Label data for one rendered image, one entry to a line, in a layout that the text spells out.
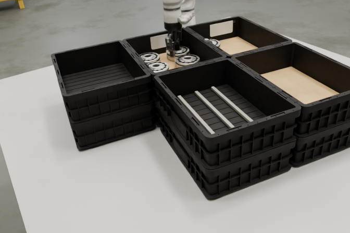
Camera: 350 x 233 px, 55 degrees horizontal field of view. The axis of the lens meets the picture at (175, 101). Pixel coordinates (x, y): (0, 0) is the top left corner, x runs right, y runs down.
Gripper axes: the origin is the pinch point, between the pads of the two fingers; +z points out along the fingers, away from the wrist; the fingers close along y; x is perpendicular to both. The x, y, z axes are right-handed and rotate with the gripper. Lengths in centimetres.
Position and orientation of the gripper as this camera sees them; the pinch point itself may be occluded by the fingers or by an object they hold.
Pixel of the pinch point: (174, 51)
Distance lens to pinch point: 149.9
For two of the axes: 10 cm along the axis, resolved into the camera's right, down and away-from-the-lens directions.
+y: -3.6, 5.1, -7.8
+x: 9.3, 1.4, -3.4
